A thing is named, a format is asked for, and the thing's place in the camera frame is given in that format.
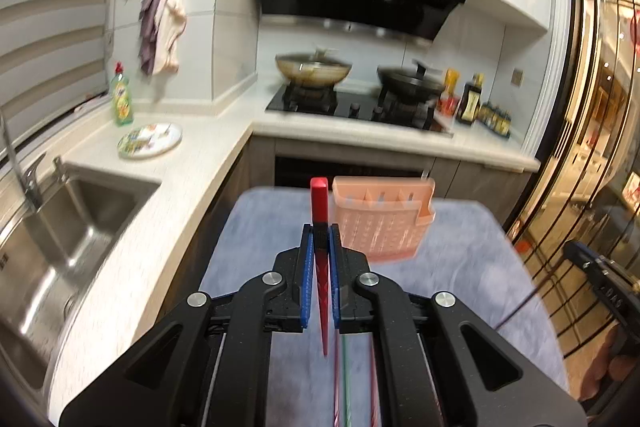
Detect window roller blind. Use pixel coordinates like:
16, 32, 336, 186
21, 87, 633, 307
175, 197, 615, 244
1, 0, 108, 143

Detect pink hanging towel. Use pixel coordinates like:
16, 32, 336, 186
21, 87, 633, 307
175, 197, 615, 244
152, 0, 186, 75

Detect black wok with lid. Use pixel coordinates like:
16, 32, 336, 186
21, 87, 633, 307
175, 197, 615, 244
376, 61, 445, 105

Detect glass sliding door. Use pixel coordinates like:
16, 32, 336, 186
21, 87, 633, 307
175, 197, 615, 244
510, 0, 639, 395

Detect chrome sink faucet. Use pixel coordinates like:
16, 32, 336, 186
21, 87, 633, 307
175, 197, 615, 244
0, 106, 49, 214

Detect built-in black oven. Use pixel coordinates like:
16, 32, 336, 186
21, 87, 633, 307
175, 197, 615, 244
262, 154, 435, 190

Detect green dish soap bottle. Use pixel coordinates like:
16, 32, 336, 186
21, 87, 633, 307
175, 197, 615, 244
110, 62, 134, 126

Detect bright red chopstick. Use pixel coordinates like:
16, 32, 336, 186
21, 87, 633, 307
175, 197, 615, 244
310, 178, 329, 357

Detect black gas hob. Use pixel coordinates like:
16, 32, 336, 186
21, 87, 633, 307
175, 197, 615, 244
267, 84, 452, 138

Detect dark soy sauce bottle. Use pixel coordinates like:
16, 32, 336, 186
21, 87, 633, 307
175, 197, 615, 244
454, 74, 484, 126

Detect maroon chopstick on cloth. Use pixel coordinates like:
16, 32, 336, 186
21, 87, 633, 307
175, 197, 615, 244
369, 336, 378, 427

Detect patterned round plate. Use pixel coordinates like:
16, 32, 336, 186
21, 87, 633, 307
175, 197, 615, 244
117, 122, 182, 160

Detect green chopstick on cloth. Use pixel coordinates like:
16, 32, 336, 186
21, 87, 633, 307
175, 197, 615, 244
342, 336, 352, 427

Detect purple hanging cloth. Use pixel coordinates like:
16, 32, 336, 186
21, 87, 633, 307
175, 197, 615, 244
139, 0, 160, 76

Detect beige wok with lid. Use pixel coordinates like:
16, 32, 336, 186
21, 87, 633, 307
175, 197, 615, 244
274, 49, 352, 89

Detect stainless steel sink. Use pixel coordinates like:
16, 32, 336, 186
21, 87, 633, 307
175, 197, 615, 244
1, 162, 160, 397

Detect red chopstick on cloth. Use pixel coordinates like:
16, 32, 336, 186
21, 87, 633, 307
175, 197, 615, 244
332, 333, 342, 427

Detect pink perforated utensil holder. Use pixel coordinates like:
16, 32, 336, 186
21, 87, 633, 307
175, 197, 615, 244
332, 176, 436, 263

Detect dark red chopstick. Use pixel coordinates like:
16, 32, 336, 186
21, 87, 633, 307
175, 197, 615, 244
495, 288, 537, 331

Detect spice jar rack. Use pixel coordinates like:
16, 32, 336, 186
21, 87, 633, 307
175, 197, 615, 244
476, 103, 512, 139

